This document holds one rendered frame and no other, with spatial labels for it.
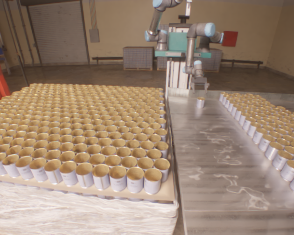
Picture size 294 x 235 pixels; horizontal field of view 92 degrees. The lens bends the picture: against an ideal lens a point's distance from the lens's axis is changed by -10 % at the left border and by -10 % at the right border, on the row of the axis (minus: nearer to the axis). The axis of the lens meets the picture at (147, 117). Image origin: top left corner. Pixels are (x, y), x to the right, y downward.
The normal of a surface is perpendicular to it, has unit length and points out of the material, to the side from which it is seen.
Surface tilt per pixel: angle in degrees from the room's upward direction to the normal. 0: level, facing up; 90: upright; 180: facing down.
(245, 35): 90
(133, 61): 90
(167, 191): 2
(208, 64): 88
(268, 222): 0
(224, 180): 0
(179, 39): 90
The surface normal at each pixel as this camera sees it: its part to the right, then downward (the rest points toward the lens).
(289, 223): 0.00, -0.88
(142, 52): -0.04, 0.46
